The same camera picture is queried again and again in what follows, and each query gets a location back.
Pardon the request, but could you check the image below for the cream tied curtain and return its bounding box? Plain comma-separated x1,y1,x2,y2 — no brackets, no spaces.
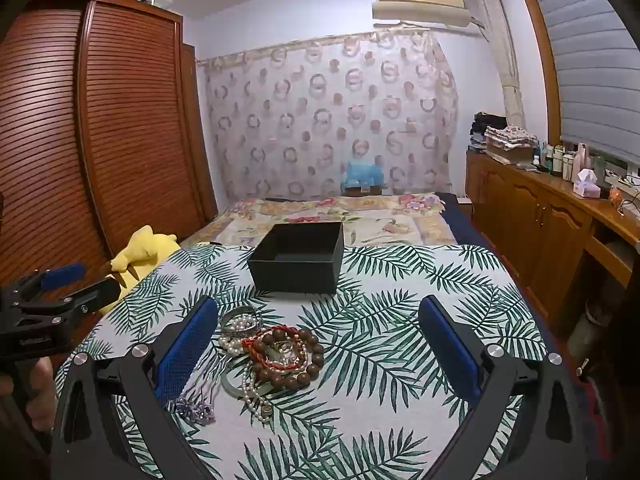
470,0,526,128

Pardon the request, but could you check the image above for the yellow plush toy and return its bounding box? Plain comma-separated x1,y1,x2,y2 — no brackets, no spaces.
110,225,180,291

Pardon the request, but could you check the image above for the pale jade bangle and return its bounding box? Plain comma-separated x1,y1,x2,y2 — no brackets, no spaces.
220,367,251,400

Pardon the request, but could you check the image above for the person's left hand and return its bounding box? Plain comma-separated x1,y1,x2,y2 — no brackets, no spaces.
27,357,57,432

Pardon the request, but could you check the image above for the black jewelry box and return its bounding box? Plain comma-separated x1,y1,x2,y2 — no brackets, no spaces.
247,221,345,295

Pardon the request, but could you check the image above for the wooden sideboard cabinet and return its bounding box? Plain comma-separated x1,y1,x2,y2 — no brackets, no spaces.
465,150,640,331

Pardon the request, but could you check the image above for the cream air conditioner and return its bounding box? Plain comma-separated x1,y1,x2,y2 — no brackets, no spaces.
371,0,483,36

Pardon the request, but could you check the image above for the wooden louvred wardrobe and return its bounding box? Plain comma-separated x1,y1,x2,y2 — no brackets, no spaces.
0,0,218,311

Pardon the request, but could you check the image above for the wooden bead bracelet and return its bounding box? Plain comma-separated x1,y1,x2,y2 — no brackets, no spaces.
250,327,325,390

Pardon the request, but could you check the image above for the grey window blind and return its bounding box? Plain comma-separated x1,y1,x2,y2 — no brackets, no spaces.
530,0,640,158

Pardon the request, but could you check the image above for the small pearl chain necklace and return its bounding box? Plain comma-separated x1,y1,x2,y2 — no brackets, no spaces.
241,365,275,420

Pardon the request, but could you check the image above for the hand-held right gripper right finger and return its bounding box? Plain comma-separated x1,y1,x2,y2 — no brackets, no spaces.
417,295,586,480

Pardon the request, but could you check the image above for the red cord bracelet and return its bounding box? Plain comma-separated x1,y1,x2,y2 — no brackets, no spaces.
242,326,308,371

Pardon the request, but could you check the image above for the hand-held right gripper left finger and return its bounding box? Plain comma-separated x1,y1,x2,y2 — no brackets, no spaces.
50,296,221,480

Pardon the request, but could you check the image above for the blue plush toy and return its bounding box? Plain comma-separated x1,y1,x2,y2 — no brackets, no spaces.
342,157,385,196

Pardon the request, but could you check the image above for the dark blue bed sheet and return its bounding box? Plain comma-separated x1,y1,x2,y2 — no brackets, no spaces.
440,192,501,261

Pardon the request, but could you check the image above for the white bin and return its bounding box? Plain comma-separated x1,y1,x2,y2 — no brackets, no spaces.
567,305,608,358

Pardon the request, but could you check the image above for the large pearl necklace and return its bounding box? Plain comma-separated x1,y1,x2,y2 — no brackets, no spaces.
218,312,266,361

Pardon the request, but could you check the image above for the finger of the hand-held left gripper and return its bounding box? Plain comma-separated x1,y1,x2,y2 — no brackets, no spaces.
0,261,87,311
10,277,122,328

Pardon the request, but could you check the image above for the stack of folded cloths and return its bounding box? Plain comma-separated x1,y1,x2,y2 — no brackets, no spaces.
484,124,540,163

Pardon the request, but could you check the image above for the circle print curtain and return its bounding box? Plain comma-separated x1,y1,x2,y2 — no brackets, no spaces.
197,27,460,201

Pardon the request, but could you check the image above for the dark cloth pile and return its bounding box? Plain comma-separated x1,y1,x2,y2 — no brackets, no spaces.
472,111,508,136

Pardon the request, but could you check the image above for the row of toiletry bottles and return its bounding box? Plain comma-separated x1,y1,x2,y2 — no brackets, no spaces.
532,142,593,181

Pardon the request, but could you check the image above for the wooden window frame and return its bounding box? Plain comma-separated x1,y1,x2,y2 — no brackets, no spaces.
514,0,640,181

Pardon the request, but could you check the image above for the silver bangle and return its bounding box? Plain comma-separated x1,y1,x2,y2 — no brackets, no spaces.
220,305,263,336

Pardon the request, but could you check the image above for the pink tissue box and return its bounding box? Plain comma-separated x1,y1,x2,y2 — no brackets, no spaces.
572,169,601,198

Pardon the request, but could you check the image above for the purple flower tassel hairpin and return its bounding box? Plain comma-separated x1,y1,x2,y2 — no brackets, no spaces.
175,360,218,423

